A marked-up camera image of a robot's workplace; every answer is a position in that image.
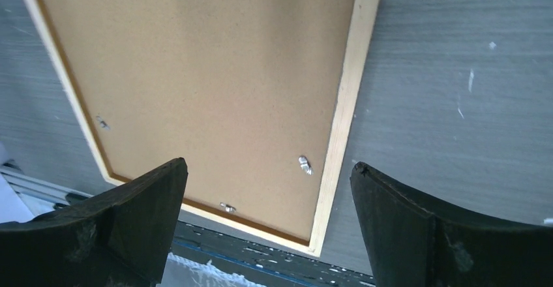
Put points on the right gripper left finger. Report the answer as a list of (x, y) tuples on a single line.
[(121, 237)]

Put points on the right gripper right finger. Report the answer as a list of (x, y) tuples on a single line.
[(415, 239)]

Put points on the brown cardboard backing board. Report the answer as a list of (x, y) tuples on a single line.
[(207, 82)]

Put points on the orange wooden picture frame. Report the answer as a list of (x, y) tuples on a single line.
[(345, 103)]

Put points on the aluminium rail front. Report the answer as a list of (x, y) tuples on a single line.
[(38, 195)]

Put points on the silver frame retaining clip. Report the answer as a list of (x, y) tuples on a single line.
[(305, 165)]

